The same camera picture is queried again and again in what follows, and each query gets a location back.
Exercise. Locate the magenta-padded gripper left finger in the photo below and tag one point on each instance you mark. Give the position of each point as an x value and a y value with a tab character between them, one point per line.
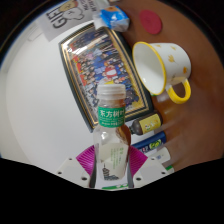
71	170

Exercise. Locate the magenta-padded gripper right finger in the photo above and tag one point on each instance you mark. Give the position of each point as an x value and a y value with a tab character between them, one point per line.
151	170

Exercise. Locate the clear green-labelled drink bottle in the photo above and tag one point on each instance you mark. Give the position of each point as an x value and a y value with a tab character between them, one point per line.
111	146

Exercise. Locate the brown pump bottle yellow label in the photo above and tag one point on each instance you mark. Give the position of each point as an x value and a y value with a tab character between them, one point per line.
148	123

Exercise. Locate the black-framed group picture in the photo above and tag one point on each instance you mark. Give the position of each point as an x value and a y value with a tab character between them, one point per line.
100	63

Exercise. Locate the flat round red coaster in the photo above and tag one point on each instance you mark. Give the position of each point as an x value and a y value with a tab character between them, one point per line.
150	22

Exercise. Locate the white paper gift bag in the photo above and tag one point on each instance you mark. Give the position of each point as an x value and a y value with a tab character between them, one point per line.
66	16

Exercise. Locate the blue tissue pack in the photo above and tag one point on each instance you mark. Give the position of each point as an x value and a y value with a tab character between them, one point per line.
113	18

